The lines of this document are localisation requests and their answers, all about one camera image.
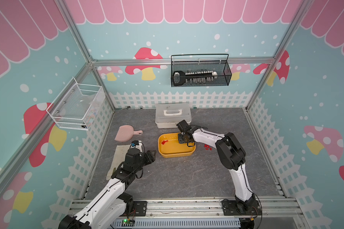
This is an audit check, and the yellow plastic storage box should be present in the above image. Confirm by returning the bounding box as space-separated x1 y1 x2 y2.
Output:
158 133 196 158

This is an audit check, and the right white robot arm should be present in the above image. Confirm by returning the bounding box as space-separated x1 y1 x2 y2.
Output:
176 120 258 214

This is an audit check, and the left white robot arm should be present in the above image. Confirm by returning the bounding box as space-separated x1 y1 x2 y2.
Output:
58 146 156 229

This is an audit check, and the white lidded plastic box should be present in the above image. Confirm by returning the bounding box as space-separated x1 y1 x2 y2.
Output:
155 103 192 129

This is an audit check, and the white work glove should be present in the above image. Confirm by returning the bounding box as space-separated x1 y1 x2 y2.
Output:
106 145 130 180

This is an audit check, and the black socket set holder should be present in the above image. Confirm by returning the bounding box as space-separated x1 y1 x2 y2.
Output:
171 71 218 86

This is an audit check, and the small green circuit board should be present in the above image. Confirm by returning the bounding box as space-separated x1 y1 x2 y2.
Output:
121 219 135 227

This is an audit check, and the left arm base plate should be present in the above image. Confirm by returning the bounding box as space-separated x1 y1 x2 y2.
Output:
129 201 148 217

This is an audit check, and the black wire wall basket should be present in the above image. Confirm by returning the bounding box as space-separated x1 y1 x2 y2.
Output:
171 53 232 87

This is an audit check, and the white wire wall basket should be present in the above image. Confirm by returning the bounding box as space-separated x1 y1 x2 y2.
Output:
46 78 106 131

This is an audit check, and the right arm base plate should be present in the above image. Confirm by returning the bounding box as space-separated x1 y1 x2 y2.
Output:
221 198 262 217

